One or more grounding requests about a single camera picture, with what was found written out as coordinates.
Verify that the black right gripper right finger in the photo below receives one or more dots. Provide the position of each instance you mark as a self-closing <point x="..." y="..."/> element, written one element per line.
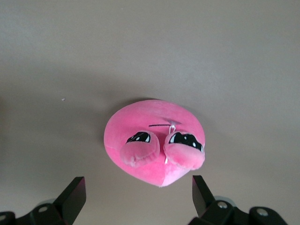
<point x="204" y="201"/>

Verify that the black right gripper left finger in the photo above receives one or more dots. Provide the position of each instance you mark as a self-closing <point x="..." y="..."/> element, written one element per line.
<point x="70" y="201"/>

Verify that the pink plush toy with eyes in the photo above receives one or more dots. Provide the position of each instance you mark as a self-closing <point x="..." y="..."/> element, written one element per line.
<point x="140" y="117"/>

